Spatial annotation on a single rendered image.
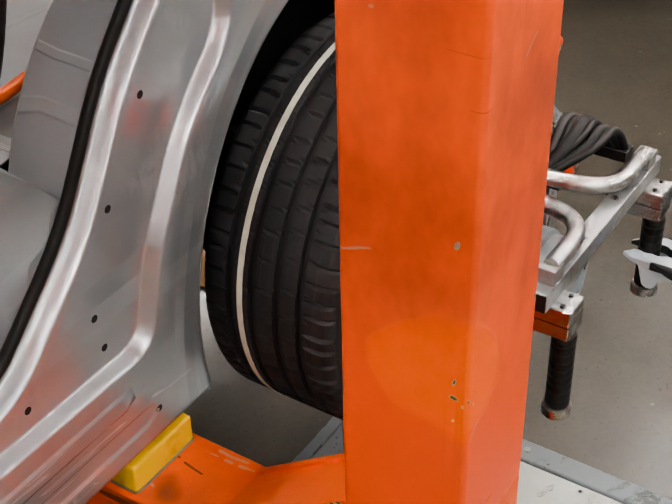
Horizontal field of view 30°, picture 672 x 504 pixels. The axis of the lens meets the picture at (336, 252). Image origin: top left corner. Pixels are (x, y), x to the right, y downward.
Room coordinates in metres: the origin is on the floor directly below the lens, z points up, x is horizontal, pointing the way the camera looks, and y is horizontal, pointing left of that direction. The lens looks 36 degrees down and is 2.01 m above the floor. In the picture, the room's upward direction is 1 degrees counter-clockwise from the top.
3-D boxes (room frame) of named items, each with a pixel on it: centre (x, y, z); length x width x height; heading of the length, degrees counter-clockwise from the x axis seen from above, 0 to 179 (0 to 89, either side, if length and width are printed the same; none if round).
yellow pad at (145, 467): (1.36, 0.31, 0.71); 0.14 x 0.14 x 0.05; 56
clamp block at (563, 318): (1.36, -0.29, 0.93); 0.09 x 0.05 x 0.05; 56
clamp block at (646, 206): (1.65, -0.48, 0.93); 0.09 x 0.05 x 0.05; 56
